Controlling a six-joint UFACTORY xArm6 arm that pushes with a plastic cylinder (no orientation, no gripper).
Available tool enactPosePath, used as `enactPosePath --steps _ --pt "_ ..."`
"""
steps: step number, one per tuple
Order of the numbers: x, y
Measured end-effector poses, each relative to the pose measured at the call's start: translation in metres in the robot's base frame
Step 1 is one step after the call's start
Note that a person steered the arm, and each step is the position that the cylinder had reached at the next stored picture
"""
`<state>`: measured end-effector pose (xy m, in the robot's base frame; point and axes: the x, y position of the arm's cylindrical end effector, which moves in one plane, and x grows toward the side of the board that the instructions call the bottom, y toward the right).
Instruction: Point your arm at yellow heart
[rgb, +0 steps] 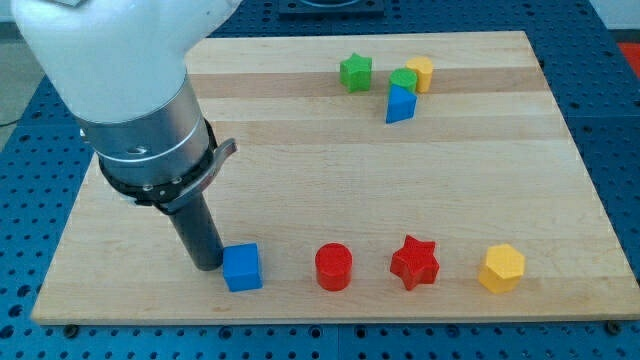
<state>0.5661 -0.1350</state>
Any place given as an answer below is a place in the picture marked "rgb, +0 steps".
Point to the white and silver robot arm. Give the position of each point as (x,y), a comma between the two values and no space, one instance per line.
(119,67)

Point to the yellow heart block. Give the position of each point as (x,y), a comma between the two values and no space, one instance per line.
(423,67)

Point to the light wooden board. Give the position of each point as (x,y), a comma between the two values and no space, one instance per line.
(486,160)

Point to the red cylinder block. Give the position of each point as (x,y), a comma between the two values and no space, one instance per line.
(333,262)

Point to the blue triangle block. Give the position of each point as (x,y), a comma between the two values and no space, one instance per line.
(401,104)

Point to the green star block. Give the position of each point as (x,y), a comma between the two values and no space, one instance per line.
(355,73)

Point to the blue cube block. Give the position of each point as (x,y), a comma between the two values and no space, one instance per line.
(242,267)

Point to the red star block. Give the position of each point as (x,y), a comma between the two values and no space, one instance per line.
(415,262)

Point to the black cylindrical pointer tool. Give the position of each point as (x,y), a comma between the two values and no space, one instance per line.
(195,226)

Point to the green cylinder block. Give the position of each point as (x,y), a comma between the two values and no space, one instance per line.
(404,78)

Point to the yellow hexagon block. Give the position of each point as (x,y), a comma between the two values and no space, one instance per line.
(502,268)

